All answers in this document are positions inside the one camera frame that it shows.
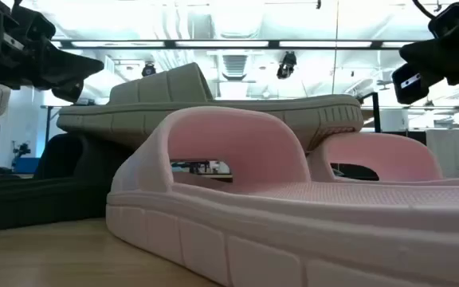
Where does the black overhead frame beam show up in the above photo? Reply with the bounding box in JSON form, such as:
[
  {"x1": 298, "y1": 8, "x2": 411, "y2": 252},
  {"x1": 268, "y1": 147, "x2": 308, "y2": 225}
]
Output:
[{"x1": 49, "y1": 38, "x2": 416, "y2": 51}]

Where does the black right camera cable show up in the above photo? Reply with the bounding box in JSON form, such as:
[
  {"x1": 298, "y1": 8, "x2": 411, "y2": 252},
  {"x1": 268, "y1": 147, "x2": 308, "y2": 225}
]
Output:
[{"x1": 411, "y1": 0, "x2": 434, "y2": 20}]

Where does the blue background bin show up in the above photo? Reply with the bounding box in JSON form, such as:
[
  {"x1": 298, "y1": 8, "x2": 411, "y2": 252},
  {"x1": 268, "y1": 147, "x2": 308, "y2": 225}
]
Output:
[{"x1": 12, "y1": 157, "x2": 41, "y2": 175}]

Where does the pink foam slide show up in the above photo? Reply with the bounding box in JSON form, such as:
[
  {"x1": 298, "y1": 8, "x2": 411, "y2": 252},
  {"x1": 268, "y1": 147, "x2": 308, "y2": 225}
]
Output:
[
  {"x1": 308, "y1": 131, "x2": 459, "y2": 187},
  {"x1": 105, "y1": 105, "x2": 459, "y2": 287}
]

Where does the white background cabinet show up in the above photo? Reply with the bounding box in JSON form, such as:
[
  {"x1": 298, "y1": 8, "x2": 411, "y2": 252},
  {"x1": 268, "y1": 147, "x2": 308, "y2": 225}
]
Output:
[{"x1": 425, "y1": 129, "x2": 459, "y2": 179}]

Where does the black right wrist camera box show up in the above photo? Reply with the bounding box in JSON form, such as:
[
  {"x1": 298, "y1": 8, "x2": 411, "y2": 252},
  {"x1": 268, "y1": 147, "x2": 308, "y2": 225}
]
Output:
[{"x1": 428, "y1": 3, "x2": 459, "y2": 39}]

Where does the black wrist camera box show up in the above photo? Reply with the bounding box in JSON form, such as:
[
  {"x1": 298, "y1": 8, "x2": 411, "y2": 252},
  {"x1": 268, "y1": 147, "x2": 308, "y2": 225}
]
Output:
[
  {"x1": 10, "y1": 3, "x2": 57, "y2": 41},
  {"x1": 428, "y1": 3, "x2": 459, "y2": 39}
]

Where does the black background metal frame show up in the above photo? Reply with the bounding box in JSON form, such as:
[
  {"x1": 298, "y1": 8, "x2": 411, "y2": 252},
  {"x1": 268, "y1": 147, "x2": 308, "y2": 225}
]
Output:
[{"x1": 40, "y1": 104, "x2": 61, "y2": 144}]

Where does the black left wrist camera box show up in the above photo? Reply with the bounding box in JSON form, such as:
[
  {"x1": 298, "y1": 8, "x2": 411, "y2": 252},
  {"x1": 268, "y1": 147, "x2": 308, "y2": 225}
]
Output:
[{"x1": 10, "y1": 3, "x2": 57, "y2": 41}]

